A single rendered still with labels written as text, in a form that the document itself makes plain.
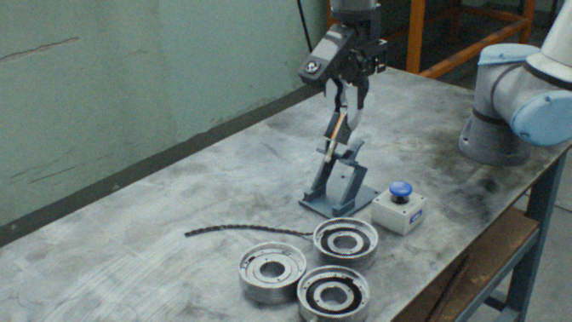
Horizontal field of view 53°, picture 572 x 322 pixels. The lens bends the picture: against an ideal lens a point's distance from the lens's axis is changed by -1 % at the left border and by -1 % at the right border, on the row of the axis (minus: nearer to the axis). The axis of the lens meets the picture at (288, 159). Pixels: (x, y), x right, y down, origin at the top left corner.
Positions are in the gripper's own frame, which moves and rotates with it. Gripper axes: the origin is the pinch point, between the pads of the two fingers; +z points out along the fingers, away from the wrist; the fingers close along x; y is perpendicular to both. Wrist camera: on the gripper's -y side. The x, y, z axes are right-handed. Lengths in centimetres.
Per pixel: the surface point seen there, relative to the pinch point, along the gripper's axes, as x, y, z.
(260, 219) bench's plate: 6.2, -15.1, 16.2
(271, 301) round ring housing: -11.0, -28.3, 15.4
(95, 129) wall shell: 150, 18, 61
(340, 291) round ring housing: -18.1, -20.7, 14.0
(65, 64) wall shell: 150, 12, 31
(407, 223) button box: -15.5, -0.6, 13.8
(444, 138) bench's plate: -1.1, 33.9, 16.3
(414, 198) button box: -13.5, 4.0, 11.7
